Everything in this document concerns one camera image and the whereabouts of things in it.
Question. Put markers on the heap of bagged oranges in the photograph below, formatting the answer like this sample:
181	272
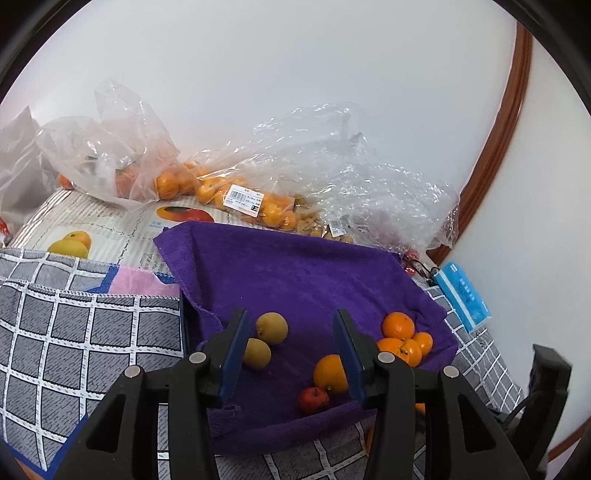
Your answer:
168	182

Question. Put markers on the small red apple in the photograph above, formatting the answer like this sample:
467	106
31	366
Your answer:
313	399

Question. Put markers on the yellow-green round fruit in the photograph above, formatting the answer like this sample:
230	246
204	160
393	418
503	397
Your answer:
257	354
272	327

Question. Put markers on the blue tissue pack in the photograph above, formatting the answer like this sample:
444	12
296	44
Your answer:
461	290

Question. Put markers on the labelled clear plastic bag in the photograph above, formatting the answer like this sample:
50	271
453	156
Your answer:
243	198

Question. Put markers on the brown wooden door frame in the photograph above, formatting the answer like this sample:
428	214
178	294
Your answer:
503	138

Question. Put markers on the purple towel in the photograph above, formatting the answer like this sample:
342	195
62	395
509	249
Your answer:
300	277

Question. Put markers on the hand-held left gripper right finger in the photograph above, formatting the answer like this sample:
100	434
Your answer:
348	355

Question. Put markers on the fruit print table cover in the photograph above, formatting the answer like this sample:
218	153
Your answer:
120	226

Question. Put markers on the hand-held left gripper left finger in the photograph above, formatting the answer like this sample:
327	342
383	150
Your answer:
233	355

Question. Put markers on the left plastic bag of oranges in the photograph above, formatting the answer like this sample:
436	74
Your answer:
106	147

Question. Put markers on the grey checked star blanket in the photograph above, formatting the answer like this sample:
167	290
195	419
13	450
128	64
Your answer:
46	323

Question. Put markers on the bag of small brown fruits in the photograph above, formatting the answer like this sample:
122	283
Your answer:
318	226

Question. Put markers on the white plastic bag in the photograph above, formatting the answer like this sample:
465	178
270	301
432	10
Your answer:
18	161

